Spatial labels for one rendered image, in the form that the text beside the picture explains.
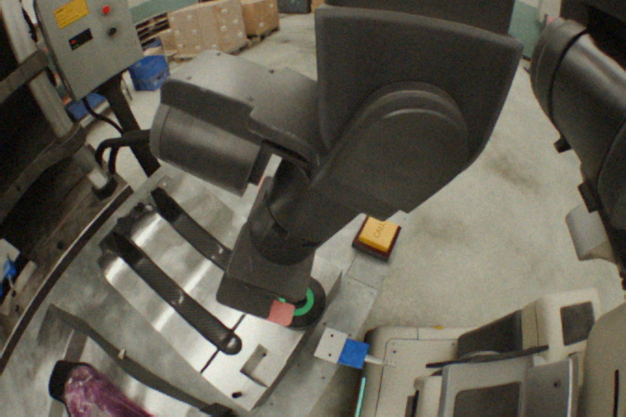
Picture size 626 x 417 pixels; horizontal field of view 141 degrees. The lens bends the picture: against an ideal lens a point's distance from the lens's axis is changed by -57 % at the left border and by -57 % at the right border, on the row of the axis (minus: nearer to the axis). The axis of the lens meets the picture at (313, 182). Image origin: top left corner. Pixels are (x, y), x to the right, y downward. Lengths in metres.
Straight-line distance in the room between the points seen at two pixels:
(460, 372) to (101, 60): 1.05
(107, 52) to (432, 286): 1.73
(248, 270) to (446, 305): 1.30
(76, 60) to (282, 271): 0.87
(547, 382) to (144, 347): 0.61
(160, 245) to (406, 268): 1.21
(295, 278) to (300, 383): 0.29
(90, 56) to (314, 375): 1.01
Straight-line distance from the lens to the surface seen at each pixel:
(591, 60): 0.15
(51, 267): 0.97
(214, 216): 0.48
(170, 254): 0.47
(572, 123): 0.15
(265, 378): 0.41
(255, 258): 0.20
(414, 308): 1.36
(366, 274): 0.50
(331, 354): 0.42
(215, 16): 3.93
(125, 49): 0.98
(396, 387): 1.02
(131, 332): 0.61
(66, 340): 0.59
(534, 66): 0.18
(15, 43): 0.80
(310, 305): 0.35
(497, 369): 0.27
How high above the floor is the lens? 1.26
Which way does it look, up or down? 48 degrees down
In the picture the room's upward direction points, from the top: 4 degrees counter-clockwise
